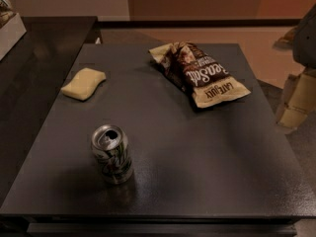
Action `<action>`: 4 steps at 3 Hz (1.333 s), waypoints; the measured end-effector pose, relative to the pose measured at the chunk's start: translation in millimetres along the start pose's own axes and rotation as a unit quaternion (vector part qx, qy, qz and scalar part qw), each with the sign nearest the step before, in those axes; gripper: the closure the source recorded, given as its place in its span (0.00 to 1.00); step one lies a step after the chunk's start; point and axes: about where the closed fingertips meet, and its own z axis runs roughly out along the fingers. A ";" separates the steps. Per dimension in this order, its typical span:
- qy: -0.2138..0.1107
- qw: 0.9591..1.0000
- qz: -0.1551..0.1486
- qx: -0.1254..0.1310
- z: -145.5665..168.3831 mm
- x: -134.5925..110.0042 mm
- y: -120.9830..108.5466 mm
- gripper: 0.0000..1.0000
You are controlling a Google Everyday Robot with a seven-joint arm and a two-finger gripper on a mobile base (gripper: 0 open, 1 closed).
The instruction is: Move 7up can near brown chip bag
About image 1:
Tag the dark side counter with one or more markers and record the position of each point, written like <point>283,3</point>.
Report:
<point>31,75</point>

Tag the silver green 7up can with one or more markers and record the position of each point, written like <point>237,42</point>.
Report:
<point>109,146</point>

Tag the brown chip bag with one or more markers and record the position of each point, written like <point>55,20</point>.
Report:
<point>197,74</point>

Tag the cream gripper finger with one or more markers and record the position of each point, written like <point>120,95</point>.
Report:
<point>298,100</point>

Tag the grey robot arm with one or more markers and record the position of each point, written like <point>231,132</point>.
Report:
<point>304,40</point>

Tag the white box with items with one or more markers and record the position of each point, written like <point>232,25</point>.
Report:
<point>12,27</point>

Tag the yellow sponge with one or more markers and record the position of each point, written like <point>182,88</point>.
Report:
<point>83,84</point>

